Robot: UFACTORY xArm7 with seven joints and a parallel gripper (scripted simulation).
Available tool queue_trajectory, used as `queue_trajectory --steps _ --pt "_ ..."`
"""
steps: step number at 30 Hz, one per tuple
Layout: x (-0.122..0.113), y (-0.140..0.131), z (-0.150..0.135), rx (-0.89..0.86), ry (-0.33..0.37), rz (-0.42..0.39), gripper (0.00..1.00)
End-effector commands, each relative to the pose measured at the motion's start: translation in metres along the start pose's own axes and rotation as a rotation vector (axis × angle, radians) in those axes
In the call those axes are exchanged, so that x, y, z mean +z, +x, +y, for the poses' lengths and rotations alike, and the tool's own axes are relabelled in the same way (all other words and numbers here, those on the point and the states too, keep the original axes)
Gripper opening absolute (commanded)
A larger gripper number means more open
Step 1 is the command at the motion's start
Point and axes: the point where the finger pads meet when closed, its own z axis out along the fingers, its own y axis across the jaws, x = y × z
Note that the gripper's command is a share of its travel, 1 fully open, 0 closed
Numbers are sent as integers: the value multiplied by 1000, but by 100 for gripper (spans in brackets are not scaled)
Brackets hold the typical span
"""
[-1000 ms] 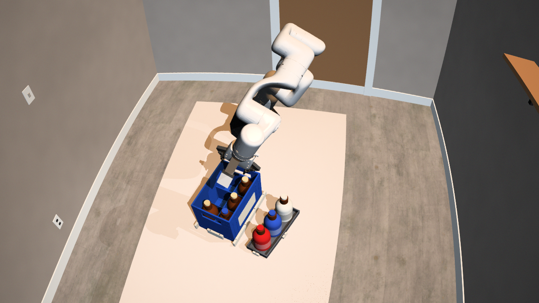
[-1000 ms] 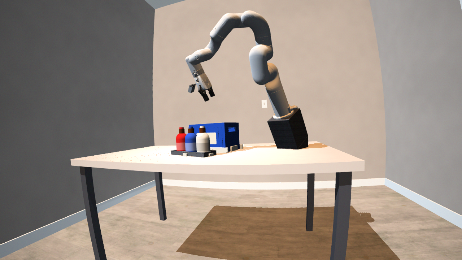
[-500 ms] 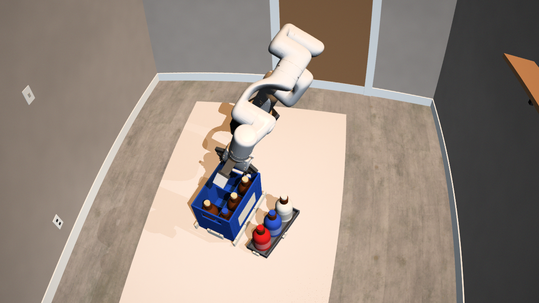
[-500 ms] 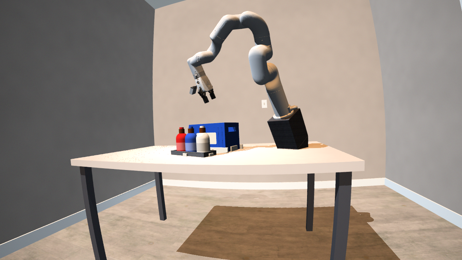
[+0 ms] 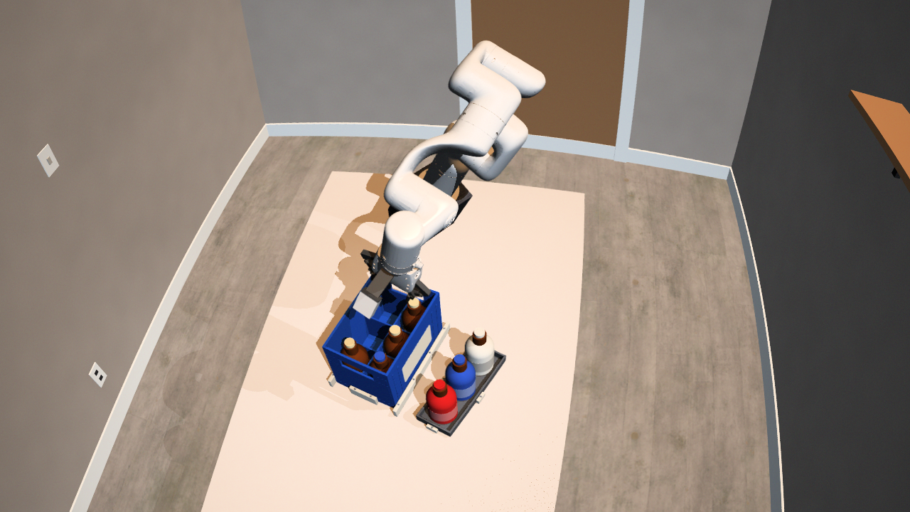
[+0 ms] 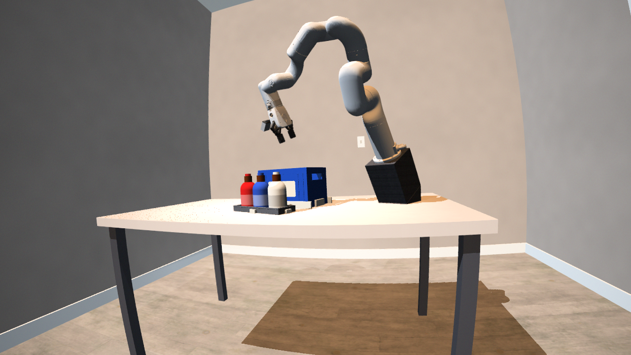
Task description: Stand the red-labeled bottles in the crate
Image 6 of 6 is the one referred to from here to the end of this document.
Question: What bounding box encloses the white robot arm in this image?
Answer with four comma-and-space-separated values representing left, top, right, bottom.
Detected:
258, 16, 407, 163

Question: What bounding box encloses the red bottle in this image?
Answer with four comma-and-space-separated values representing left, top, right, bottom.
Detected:
241, 174, 255, 207

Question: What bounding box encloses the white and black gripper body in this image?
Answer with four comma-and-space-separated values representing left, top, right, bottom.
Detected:
268, 105, 292, 129

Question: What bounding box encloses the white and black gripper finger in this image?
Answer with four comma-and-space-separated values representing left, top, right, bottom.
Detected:
285, 124, 296, 139
270, 121, 285, 143

